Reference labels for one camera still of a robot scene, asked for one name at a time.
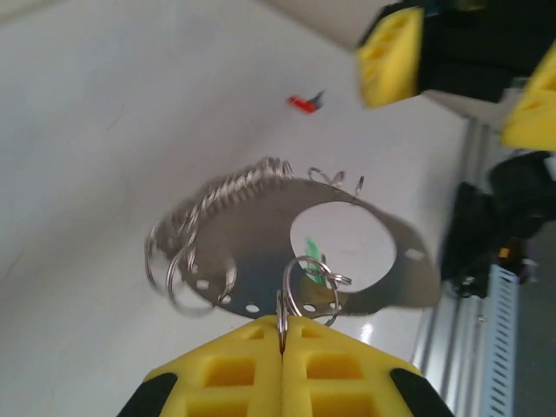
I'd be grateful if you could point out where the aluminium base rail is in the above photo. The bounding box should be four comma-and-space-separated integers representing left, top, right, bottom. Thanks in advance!
410, 116, 556, 417

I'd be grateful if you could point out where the silver metal chain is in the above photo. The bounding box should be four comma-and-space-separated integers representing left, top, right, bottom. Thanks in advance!
144, 156, 443, 321

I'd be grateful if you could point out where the red key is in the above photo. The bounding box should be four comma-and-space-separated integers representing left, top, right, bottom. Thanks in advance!
286, 89, 328, 116

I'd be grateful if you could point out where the white slotted cable duct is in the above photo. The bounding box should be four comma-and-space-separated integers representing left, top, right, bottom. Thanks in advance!
471, 263, 556, 417

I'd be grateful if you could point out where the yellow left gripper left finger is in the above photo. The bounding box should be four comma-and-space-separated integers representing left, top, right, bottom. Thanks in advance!
116, 315, 284, 417

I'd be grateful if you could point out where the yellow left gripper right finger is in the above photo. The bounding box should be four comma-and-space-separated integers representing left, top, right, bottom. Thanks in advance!
280, 314, 455, 417

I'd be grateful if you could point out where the silver split key ring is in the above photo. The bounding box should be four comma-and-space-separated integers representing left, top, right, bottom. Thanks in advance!
275, 256, 341, 349

